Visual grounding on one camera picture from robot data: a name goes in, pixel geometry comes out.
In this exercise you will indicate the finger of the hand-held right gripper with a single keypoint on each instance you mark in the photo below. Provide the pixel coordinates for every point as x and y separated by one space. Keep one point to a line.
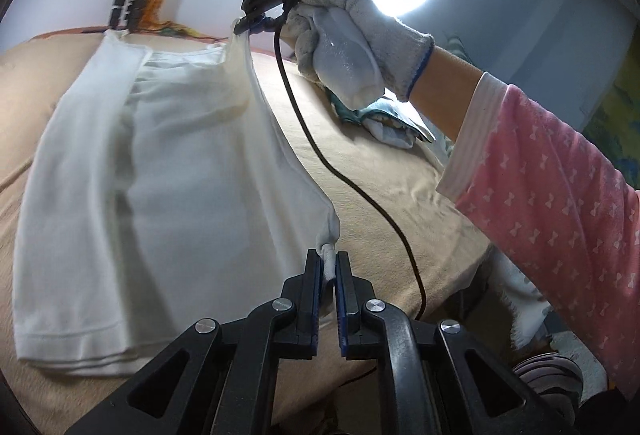
252 26

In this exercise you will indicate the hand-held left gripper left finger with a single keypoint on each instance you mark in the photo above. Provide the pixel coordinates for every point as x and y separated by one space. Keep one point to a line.
315 300

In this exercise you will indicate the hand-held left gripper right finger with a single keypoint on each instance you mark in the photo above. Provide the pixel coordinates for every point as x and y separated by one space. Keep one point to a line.
342 310

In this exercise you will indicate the white t-shirt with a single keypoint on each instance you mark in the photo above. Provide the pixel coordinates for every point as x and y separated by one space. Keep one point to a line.
150 175

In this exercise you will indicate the person's right forearm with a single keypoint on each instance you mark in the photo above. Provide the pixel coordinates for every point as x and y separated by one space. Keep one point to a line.
540 195

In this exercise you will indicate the person's right hand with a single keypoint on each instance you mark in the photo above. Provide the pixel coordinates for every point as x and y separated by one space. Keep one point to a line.
350 40

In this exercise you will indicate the beige blanket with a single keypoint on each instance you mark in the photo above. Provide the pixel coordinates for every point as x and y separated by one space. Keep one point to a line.
380 225

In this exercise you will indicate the teal patterned cloth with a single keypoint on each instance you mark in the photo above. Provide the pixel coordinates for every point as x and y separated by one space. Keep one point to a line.
395 122

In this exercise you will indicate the white fringed cloth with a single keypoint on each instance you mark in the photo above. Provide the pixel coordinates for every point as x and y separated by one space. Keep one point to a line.
520 300

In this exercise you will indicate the striped slipper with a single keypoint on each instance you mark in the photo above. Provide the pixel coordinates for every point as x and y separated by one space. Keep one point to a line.
547 377

